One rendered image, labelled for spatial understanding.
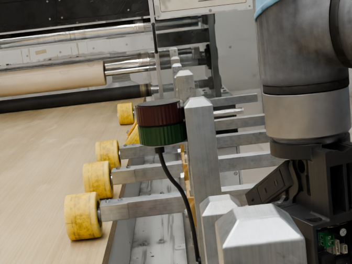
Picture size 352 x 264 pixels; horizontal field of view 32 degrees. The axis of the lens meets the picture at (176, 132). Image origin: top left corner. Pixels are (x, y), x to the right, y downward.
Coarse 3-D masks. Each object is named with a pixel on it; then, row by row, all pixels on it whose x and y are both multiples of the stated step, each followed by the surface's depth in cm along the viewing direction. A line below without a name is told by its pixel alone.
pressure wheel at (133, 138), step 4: (136, 124) 183; (136, 128) 179; (132, 132) 179; (136, 132) 179; (128, 136) 185; (132, 136) 179; (136, 136) 179; (128, 140) 179; (132, 140) 179; (136, 140) 179; (128, 144) 180
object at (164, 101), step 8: (144, 104) 76; (152, 104) 75; (160, 104) 74; (168, 104) 74; (176, 144) 76; (160, 152) 77; (184, 152) 78; (160, 160) 78; (168, 176) 78; (176, 184) 78; (184, 192) 78; (184, 200) 78; (192, 216) 79; (192, 224) 79; (192, 232) 79
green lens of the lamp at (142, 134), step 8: (184, 120) 77; (144, 128) 75; (152, 128) 74; (160, 128) 74; (168, 128) 74; (176, 128) 75; (184, 128) 76; (144, 136) 75; (152, 136) 74; (160, 136) 74; (168, 136) 74; (176, 136) 75; (184, 136) 76; (144, 144) 76; (152, 144) 75; (160, 144) 74; (168, 144) 75
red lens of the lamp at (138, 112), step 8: (176, 104) 74; (136, 112) 76; (144, 112) 74; (152, 112) 74; (160, 112) 74; (168, 112) 74; (176, 112) 75; (144, 120) 75; (152, 120) 74; (160, 120) 74; (168, 120) 74; (176, 120) 75
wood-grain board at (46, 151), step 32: (0, 128) 260; (32, 128) 250; (64, 128) 240; (96, 128) 231; (128, 128) 222; (0, 160) 190; (32, 160) 184; (64, 160) 179; (128, 160) 170; (0, 192) 150; (32, 192) 146; (64, 192) 143; (0, 224) 124; (32, 224) 121; (64, 224) 119; (0, 256) 105; (32, 256) 103; (64, 256) 102; (96, 256) 100
